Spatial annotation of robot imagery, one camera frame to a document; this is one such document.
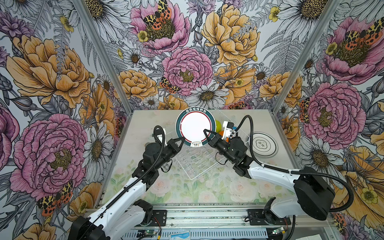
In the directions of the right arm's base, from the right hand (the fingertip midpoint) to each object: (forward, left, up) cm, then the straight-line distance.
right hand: (202, 135), depth 75 cm
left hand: (-3, +8, -2) cm, 9 cm away
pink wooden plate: (+4, +6, +4) cm, 8 cm away
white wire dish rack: (-2, +4, -24) cm, 25 cm away
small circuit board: (-37, +27, -26) cm, 52 cm away
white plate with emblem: (+8, -41, -24) cm, 49 cm away
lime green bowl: (+1, -7, +6) cm, 9 cm away
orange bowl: (-5, -11, +3) cm, 12 cm away
